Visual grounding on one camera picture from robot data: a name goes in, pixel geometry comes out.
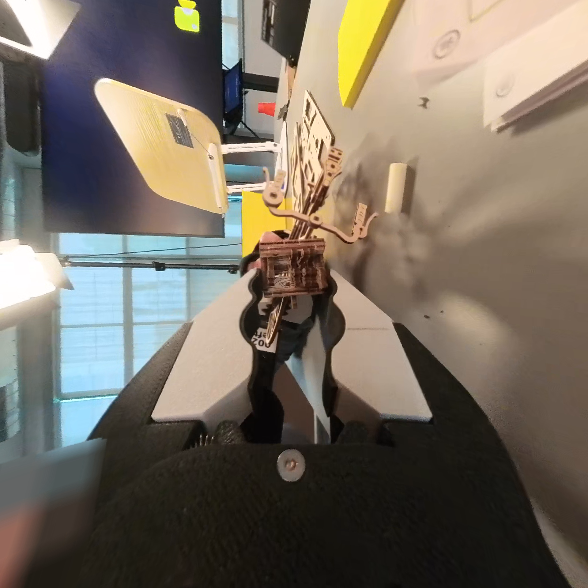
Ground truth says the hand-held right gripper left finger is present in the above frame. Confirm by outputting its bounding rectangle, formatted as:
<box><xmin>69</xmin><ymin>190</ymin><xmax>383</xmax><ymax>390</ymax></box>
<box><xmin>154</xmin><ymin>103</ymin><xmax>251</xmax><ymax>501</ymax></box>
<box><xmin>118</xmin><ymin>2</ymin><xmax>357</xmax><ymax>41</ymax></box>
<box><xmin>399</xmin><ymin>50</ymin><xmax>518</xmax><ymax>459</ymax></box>
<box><xmin>151</xmin><ymin>269</ymin><xmax>285</xmax><ymax>430</ymax></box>

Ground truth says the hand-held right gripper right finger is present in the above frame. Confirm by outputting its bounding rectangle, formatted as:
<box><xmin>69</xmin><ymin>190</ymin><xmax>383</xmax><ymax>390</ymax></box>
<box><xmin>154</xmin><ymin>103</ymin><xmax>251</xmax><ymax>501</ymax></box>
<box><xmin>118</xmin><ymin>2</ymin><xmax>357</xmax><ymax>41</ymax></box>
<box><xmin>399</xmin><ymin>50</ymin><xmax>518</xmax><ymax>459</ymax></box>
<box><xmin>312</xmin><ymin>269</ymin><xmax>434</xmax><ymax>428</ymax></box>

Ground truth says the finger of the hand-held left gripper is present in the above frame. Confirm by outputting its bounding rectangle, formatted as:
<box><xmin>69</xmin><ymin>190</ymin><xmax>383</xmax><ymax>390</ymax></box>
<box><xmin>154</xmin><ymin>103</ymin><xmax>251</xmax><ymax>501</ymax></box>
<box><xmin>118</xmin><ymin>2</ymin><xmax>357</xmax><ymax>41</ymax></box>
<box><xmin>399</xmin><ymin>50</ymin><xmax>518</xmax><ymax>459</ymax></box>
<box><xmin>287</xmin><ymin>330</ymin><xmax>333</xmax><ymax>444</ymax></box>

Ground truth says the wooden gear part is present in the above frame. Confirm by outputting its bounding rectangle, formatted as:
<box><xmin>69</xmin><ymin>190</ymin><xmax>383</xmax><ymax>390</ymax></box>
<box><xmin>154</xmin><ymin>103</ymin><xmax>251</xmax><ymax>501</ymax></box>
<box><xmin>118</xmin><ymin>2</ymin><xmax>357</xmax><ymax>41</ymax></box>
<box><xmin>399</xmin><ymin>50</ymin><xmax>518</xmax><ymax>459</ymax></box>
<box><xmin>266</xmin><ymin>296</ymin><xmax>297</xmax><ymax>344</ymax></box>

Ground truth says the wooden model assembly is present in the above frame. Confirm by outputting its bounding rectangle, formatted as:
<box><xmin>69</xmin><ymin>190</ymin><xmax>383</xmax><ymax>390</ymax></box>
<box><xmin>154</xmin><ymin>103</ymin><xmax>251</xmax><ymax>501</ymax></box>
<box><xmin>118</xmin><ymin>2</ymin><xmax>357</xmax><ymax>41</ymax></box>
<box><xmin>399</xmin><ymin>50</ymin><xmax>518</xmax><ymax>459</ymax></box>
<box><xmin>261</xmin><ymin>147</ymin><xmax>379</xmax><ymax>300</ymax></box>

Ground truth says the wooden cut-out parts sheet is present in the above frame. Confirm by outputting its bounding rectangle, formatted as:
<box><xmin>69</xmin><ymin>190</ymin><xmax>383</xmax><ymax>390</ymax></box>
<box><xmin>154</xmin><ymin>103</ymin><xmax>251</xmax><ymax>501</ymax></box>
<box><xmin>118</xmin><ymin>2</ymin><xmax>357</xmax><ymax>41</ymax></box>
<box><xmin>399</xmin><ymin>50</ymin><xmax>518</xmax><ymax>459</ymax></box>
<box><xmin>288</xmin><ymin>89</ymin><xmax>337</xmax><ymax>213</ymax></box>

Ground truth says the black tripod pole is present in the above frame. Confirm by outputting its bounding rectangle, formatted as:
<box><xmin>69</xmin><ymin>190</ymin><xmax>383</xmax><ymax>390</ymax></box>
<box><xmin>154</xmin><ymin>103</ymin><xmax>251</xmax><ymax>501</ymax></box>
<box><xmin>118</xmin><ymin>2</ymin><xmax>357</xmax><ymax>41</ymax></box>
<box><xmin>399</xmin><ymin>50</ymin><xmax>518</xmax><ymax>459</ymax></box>
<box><xmin>59</xmin><ymin>255</ymin><xmax>242</xmax><ymax>275</ymax></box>

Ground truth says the yellow divider panel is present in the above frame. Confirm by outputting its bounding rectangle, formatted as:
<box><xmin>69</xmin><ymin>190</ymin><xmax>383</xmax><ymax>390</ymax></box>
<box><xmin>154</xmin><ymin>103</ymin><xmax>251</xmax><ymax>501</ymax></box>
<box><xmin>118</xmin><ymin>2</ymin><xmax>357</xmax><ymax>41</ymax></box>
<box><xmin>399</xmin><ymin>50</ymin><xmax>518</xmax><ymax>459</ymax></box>
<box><xmin>241</xmin><ymin>190</ymin><xmax>296</xmax><ymax>259</ymax></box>

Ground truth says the white cylinder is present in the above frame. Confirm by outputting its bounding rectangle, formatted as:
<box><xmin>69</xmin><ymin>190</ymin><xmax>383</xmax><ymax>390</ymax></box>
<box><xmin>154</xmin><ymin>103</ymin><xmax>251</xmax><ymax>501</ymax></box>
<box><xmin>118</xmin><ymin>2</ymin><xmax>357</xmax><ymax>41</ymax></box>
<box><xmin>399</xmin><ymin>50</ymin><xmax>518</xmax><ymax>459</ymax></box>
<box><xmin>384</xmin><ymin>162</ymin><xmax>408</xmax><ymax>215</ymax></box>

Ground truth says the white softbox light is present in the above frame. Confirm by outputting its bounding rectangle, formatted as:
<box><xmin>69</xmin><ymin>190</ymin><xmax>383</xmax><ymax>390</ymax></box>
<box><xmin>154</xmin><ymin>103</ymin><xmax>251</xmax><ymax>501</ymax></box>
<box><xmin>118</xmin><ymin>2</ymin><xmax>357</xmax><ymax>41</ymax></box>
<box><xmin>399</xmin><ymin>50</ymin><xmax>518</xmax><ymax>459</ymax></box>
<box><xmin>0</xmin><ymin>238</ymin><xmax>75</xmax><ymax>330</ymax></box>

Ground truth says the pale rounded board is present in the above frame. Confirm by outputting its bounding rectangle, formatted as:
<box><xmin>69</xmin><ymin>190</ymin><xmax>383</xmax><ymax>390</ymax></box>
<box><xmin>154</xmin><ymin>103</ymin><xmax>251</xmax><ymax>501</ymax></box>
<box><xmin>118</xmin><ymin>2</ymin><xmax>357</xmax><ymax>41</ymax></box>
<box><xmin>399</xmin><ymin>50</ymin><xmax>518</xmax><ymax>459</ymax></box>
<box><xmin>94</xmin><ymin>77</ymin><xmax>229</xmax><ymax>217</ymax></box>

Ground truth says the blue-lit monitor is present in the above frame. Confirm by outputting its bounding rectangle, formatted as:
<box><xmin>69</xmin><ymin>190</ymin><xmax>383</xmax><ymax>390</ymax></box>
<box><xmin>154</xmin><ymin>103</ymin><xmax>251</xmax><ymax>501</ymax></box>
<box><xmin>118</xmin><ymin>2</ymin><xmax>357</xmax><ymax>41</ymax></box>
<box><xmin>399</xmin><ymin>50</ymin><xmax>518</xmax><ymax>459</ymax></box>
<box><xmin>223</xmin><ymin>59</ymin><xmax>244</xmax><ymax>116</ymax></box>

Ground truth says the yellow foam board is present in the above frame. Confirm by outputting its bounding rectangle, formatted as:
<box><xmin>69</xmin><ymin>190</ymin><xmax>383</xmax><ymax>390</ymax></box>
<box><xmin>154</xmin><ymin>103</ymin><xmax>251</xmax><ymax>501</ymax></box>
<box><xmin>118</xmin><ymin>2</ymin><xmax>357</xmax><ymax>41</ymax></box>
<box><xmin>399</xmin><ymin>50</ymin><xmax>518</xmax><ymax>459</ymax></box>
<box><xmin>337</xmin><ymin>0</ymin><xmax>408</xmax><ymax>110</ymax></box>

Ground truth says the black printed box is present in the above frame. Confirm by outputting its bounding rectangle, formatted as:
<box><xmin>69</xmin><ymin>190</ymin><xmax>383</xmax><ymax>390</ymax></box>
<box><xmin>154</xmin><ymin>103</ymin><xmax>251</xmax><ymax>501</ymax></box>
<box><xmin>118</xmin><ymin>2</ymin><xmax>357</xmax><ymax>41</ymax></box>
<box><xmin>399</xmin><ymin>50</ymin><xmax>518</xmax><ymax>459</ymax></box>
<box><xmin>260</xmin><ymin>0</ymin><xmax>323</xmax><ymax>63</ymax></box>

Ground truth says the stack of white papers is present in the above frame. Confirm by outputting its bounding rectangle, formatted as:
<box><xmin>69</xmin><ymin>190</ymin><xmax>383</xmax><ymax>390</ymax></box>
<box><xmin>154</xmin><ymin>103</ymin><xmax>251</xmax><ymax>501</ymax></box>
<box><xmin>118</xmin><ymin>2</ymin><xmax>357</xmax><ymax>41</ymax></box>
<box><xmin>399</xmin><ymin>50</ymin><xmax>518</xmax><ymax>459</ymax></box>
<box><xmin>482</xmin><ymin>57</ymin><xmax>588</xmax><ymax>133</ymax></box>

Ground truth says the large dark display screen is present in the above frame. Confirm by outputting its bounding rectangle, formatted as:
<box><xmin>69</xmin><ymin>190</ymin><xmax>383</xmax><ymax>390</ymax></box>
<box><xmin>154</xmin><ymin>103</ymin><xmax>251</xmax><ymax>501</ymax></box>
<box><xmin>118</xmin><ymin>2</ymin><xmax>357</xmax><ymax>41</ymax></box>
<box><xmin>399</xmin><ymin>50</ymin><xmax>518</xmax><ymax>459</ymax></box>
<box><xmin>41</xmin><ymin>0</ymin><xmax>226</xmax><ymax>239</ymax></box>

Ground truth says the white paper sheet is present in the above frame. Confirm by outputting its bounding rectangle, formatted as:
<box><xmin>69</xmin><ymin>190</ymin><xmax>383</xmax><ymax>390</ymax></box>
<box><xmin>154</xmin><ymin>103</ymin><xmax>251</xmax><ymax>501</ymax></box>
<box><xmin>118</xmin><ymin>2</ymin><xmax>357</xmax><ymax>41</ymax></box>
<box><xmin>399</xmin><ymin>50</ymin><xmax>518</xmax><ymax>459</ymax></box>
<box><xmin>411</xmin><ymin>0</ymin><xmax>588</xmax><ymax>84</ymax></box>

